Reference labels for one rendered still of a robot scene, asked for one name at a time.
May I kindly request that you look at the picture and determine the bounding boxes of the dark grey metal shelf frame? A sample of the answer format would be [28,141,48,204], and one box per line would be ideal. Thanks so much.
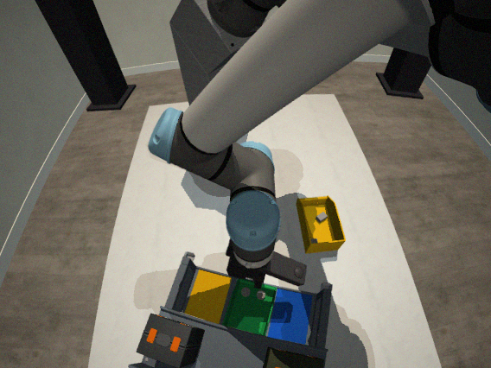
[159,251,333,368]

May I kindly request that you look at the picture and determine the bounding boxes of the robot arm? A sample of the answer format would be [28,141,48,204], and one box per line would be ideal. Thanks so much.
[148,0,491,286]

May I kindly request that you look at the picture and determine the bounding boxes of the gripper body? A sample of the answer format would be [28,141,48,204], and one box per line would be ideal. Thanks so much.
[226,240,270,282]

